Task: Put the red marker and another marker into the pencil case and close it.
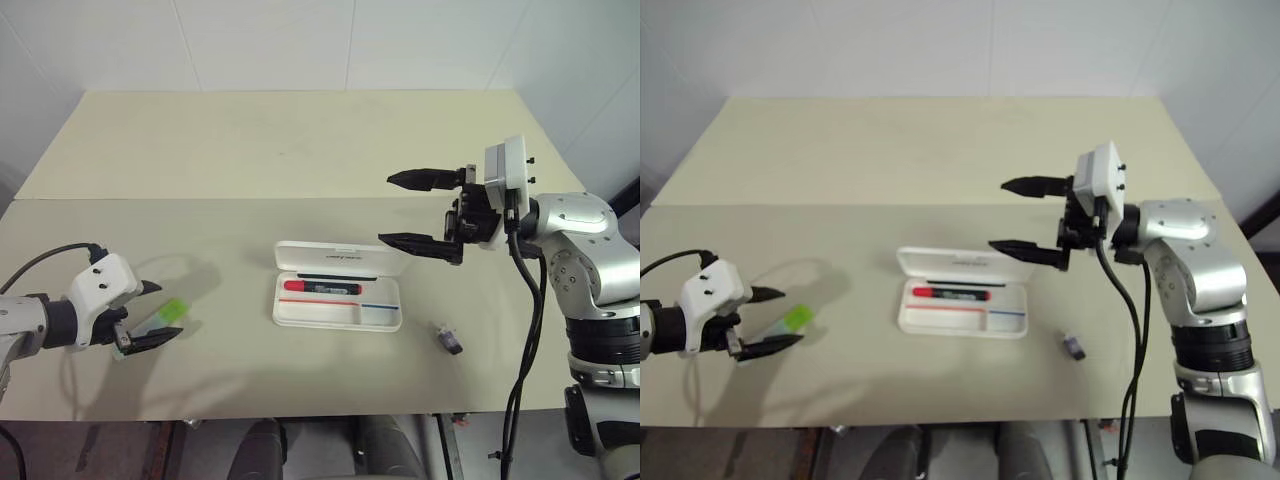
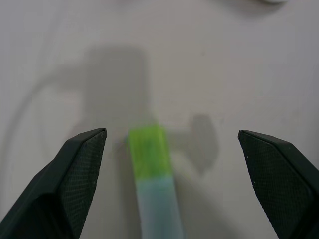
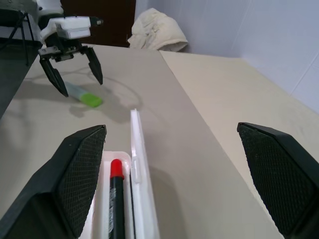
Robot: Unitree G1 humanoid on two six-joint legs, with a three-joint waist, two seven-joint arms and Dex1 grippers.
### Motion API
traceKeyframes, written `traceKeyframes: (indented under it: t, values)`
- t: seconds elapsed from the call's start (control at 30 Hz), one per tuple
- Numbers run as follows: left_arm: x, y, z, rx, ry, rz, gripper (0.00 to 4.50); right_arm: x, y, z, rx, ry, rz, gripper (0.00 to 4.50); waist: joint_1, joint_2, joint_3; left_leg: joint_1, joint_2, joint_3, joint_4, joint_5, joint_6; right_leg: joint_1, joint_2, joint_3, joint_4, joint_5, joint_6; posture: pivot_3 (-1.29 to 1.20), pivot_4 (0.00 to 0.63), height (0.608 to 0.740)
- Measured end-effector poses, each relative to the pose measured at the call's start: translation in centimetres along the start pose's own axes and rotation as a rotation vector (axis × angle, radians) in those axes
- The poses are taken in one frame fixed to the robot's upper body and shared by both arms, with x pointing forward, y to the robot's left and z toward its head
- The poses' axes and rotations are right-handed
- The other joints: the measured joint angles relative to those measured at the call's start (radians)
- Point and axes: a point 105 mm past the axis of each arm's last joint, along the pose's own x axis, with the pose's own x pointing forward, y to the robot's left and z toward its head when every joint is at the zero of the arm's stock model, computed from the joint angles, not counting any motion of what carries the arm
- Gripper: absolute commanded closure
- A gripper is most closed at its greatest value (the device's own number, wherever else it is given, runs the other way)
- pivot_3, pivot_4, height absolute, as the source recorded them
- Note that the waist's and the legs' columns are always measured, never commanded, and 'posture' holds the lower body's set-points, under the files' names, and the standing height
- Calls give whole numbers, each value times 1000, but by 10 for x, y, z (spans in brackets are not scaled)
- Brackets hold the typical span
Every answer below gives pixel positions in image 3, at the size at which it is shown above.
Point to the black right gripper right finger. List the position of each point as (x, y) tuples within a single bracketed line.
[(284, 179)]

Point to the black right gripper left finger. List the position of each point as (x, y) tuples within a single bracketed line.
[(52, 189)]

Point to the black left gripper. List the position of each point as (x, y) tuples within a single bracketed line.
[(63, 48)]

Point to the marker with green cap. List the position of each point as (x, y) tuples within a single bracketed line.
[(91, 99)]

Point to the black marker with red cap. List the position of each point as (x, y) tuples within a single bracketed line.
[(117, 199)]

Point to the white plastic pencil case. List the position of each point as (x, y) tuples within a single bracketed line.
[(143, 199)]

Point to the black tripod stand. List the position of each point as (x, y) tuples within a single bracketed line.
[(23, 32)]

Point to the cream white crumpled cloth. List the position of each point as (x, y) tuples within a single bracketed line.
[(159, 30)]

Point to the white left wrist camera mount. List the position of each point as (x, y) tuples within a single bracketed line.
[(74, 27)]

